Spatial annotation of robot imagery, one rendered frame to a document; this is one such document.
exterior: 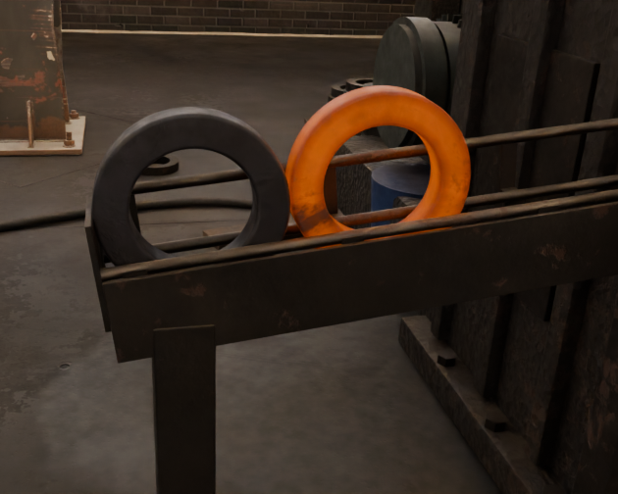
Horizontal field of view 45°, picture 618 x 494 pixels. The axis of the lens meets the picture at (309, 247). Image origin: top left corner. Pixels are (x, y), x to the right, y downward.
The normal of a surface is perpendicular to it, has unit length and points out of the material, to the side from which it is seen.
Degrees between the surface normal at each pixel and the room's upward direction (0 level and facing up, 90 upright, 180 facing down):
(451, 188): 90
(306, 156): 90
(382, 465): 0
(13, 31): 90
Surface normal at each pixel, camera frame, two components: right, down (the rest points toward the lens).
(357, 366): 0.05, -0.92
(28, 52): 0.22, 0.39
